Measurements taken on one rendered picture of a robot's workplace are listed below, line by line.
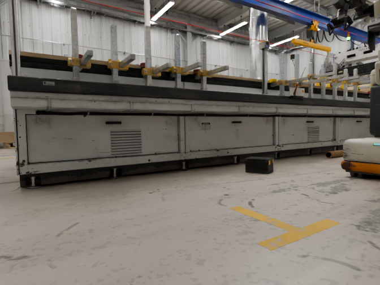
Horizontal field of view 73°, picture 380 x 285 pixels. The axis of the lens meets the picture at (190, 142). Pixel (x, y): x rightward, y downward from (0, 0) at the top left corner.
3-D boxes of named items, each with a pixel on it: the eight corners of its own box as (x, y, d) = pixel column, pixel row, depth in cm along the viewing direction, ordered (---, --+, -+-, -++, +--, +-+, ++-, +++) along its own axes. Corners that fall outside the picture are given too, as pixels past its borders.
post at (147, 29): (152, 91, 192) (150, 25, 190) (147, 91, 191) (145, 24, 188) (150, 91, 195) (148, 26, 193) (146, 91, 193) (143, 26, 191)
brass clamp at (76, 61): (91, 67, 168) (91, 59, 168) (68, 64, 161) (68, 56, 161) (89, 69, 173) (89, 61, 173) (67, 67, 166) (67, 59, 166)
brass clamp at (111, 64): (128, 69, 181) (128, 61, 181) (109, 67, 174) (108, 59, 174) (125, 70, 186) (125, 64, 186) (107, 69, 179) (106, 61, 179)
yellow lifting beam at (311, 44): (331, 54, 768) (331, 43, 766) (294, 46, 678) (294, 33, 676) (328, 55, 775) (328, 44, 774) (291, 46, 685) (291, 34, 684)
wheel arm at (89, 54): (93, 57, 147) (93, 49, 146) (87, 56, 145) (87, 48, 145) (80, 72, 184) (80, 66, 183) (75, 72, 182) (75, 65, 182)
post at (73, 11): (80, 84, 166) (76, 7, 163) (73, 83, 164) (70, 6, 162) (78, 85, 169) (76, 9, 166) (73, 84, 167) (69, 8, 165)
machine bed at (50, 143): (379, 147, 437) (380, 95, 432) (16, 190, 168) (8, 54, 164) (337, 145, 495) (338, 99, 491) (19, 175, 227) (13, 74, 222)
